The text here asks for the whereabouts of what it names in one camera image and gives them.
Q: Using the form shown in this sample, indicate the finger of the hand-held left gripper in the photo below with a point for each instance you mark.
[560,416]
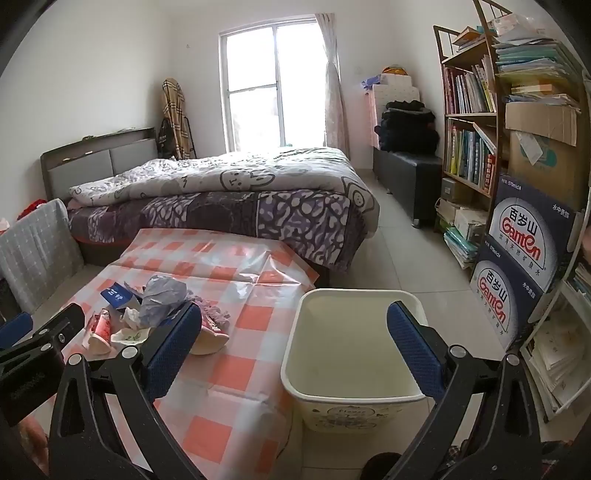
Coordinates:
[14,328]
[62,323]

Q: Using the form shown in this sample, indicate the row of upright books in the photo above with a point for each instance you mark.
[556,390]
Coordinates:
[468,90]
[471,157]

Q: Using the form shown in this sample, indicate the grey plastic bag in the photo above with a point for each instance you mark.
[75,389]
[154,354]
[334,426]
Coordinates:
[161,297]

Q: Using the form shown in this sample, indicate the plaid coat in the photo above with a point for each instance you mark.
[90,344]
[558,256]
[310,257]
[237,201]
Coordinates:
[175,115]

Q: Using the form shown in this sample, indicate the stack of papers and folders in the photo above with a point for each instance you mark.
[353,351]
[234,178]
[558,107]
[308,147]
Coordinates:
[535,55]

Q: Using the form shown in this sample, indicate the white padded stack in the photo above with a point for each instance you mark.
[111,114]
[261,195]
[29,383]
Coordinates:
[397,87]

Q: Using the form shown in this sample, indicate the floral curtain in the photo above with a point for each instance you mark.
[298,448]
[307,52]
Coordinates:
[334,92]

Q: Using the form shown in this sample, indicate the white cartoon print quilt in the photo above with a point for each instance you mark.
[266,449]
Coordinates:
[240,177]

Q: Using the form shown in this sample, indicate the white floral wrapper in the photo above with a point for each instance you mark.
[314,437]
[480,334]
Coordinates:
[131,337]

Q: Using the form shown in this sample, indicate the pink fuzzy sock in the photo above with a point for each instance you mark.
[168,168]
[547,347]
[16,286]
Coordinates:
[212,314]

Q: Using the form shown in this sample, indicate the black hanging bag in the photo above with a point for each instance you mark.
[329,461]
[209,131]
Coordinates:
[165,136]

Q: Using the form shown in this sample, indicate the white plastic bin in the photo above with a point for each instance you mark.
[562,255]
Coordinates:
[351,341]

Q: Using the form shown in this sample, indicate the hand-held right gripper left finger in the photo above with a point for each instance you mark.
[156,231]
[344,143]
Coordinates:
[173,350]

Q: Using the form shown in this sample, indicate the grey bed headboard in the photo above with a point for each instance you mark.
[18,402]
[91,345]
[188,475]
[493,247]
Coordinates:
[92,161]

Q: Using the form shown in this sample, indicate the purple patterned bedspread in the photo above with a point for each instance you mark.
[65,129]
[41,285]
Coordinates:
[286,217]

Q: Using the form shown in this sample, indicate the red and white packet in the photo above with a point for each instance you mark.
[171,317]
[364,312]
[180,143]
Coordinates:
[99,330]

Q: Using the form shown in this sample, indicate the white tissue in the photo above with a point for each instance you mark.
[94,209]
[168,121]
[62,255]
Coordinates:
[130,318]

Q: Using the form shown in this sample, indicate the blue water carton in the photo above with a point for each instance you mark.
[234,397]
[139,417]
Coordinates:
[503,300]
[526,230]

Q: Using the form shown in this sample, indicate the black storage bench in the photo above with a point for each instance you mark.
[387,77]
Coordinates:
[408,180]

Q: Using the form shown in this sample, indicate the pile of books and boxes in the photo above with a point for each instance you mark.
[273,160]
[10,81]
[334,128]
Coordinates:
[461,226]

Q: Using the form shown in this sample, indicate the grey checked chair cover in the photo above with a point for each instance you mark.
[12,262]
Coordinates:
[37,249]

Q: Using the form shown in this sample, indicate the pink checked tablecloth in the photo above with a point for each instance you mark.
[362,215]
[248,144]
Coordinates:
[221,277]

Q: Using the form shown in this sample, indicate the red cloth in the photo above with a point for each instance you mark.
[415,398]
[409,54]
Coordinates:
[32,208]

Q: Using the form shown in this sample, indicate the window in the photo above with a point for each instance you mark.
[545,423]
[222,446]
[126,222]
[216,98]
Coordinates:
[258,69]

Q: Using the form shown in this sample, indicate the brown cardboard box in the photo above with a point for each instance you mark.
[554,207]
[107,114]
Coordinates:
[554,152]

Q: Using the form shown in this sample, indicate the pile of black clothes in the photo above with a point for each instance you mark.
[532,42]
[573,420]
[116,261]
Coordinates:
[406,127]

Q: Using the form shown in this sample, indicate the wooden bookshelf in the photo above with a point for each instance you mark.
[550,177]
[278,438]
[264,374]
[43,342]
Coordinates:
[466,117]

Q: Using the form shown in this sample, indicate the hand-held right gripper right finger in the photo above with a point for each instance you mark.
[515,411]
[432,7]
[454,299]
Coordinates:
[413,350]

